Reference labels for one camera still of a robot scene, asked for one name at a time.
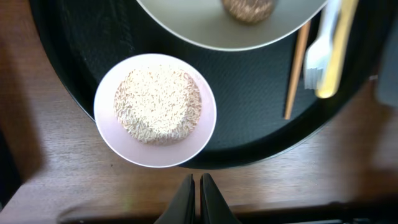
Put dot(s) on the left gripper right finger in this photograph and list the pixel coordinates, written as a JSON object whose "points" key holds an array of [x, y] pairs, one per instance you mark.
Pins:
{"points": [[213, 207]]}

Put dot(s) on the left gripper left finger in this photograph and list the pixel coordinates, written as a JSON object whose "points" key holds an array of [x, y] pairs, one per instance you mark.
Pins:
{"points": [[181, 209]]}

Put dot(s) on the pink bowl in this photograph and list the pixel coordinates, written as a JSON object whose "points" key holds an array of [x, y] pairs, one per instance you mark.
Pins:
{"points": [[130, 149]]}

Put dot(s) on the rice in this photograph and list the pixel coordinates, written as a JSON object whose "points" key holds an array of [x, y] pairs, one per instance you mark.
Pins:
{"points": [[158, 105]]}

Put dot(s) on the wooden chopstick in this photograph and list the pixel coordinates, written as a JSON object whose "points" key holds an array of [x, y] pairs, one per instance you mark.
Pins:
{"points": [[297, 62]]}

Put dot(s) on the yellow plastic knife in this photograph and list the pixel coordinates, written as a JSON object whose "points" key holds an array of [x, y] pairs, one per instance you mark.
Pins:
{"points": [[333, 74]]}

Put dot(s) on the black rectangular tray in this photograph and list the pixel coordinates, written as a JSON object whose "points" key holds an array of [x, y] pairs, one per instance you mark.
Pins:
{"points": [[10, 180]]}

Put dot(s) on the white plastic fork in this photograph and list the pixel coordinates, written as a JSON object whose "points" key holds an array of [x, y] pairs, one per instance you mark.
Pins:
{"points": [[318, 55]]}

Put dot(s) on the beige plate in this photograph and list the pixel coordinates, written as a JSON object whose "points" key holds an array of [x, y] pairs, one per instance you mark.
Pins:
{"points": [[205, 23]]}

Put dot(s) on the round black serving tray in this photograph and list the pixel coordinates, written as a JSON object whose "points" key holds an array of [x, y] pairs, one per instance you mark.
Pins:
{"points": [[85, 39]]}

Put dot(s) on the brown cookie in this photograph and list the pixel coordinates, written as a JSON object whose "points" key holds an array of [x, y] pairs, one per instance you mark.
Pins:
{"points": [[249, 11]]}

